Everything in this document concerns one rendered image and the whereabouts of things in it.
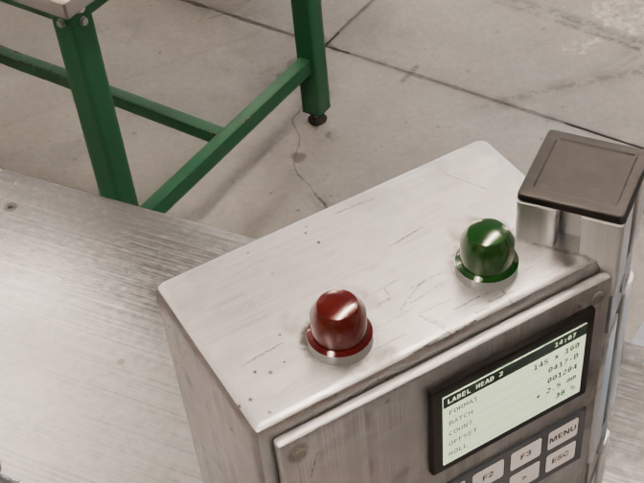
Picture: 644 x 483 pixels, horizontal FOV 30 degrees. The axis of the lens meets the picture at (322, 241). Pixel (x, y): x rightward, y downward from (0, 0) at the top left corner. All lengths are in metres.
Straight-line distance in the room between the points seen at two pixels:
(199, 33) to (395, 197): 2.79
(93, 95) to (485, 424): 1.75
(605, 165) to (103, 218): 1.07
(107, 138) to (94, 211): 0.75
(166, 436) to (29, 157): 1.80
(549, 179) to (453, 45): 2.68
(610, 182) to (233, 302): 0.16
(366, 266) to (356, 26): 2.78
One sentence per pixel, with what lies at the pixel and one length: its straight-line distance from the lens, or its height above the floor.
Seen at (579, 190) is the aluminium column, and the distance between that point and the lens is 0.50.
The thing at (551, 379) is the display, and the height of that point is 1.43.
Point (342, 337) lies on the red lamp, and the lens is 0.46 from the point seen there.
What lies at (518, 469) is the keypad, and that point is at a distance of 0.57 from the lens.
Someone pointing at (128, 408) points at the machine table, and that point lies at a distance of 1.31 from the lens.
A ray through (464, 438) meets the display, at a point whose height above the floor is 1.42.
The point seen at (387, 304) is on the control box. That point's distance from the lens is 0.49.
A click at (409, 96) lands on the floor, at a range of 3.01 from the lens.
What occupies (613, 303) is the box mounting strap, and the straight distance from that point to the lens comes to 0.53.
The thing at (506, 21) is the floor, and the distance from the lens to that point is 3.27.
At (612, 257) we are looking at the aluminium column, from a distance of 0.50.
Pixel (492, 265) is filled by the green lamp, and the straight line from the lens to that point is 0.48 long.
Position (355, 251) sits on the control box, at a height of 1.48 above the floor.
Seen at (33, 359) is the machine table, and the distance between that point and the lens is 1.38.
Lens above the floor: 1.83
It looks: 44 degrees down
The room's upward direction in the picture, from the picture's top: 6 degrees counter-clockwise
